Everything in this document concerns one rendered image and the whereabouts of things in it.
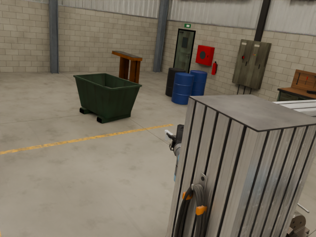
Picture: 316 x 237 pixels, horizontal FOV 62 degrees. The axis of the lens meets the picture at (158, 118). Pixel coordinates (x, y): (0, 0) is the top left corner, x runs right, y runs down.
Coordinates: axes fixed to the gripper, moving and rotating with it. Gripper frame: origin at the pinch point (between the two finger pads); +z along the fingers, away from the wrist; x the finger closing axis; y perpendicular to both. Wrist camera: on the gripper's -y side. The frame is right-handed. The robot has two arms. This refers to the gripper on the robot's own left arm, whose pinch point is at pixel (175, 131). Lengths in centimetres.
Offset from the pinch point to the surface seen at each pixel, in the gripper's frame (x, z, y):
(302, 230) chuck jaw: 87, -34, 35
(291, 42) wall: 450, 607, -120
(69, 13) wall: -242, 929, -27
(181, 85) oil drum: 158, 594, 80
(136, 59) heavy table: 27, 796, 63
